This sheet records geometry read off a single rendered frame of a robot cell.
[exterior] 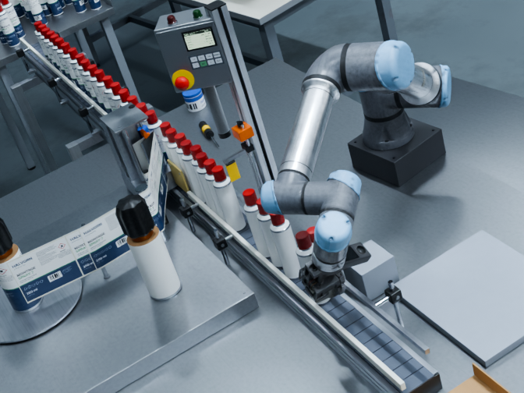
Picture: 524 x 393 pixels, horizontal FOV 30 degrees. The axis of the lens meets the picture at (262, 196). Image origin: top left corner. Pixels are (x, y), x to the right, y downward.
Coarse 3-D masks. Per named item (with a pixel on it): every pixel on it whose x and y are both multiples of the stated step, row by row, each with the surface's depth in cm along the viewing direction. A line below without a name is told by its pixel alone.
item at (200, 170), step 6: (198, 156) 270; (204, 156) 270; (198, 162) 271; (198, 168) 273; (204, 168) 271; (198, 174) 273; (204, 174) 271; (204, 180) 273; (204, 186) 274; (204, 192) 277; (210, 198) 276; (210, 204) 278; (216, 210) 278
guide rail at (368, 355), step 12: (204, 204) 281; (216, 216) 275; (228, 228) 268; (240, 240) 262; (252, 252) 257; (264, 264) 252; (276, 276) 248; (312, 300) 234; (324, 312) 230; (336, 324) 225; (348, 336) 221; (360, 348) 217; (372, 360) 213; (384, 372) 210; (396, 384) 207
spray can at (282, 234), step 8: (272, 216) 238; (280, 216) 238; (272, 224) 240; (280, 224) 239; (288, 224) 240; (272, 232) 241; (280, 232) 239; (288, 232) 240; (280, 240) 241; (288, 240) 241; (280, 248) 243; (288, 248) 242; (296, 248) 244; (280, 256) 245; (288, 256) 244; (296, 256) 245; (288, 264) 245; (296, 264) 246; (288, 272) 247; (296, 272) 247
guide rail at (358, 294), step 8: (240, 200) 271; (352, 288) 227; (360, 296) 224; (368, 304) 221; (376, 312) 219; (384, 312) 217; (384, 320) 217; (392, 320) 214; (400, 328) 212; (408, 336) 209; (416, 344) 207; (424, 344) 206; (424, 352) 205
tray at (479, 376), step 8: (480, 376) 210; (488, 376) 206; (464, 384) 211; (472, 384) 210; (480, 384) 210; (488, 384) 208; (496, 384) 205; (448, 392) 210; (456, 392) 210; (464, 392) 209; (472, 392) 208; (480, 392) 208; (488, 392) 207; (496, 392) 207; (504, 392) 203
